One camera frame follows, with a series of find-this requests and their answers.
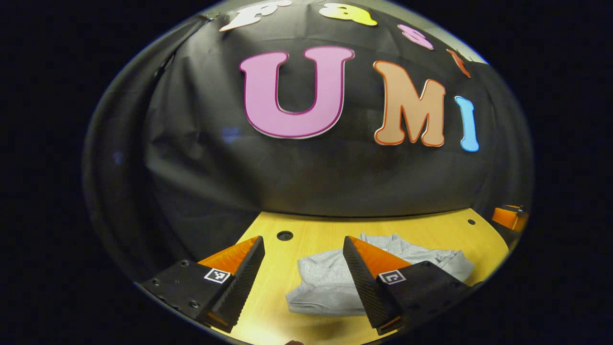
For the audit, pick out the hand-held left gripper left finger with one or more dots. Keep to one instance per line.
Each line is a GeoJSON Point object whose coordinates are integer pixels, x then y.
{"type": "Point", "coordinates": [242, 287]}

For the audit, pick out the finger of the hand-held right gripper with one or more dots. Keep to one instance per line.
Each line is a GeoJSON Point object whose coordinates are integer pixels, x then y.
{"type": "Point", "coordinates": [510, 218]}

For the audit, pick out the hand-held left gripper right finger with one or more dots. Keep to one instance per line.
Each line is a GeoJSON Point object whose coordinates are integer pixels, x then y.
{"type": "Point", "coordinates": [364, 287]}

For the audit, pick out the grey zip-neck sweatshirt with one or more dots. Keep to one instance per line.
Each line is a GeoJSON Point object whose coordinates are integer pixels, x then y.
{"type": "Point", "coordinates": [325, 282]}

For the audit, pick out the black backdrop cloth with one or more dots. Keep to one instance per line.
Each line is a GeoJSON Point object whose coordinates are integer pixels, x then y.
{"type": "Point", "coordinates": [201, 167]}

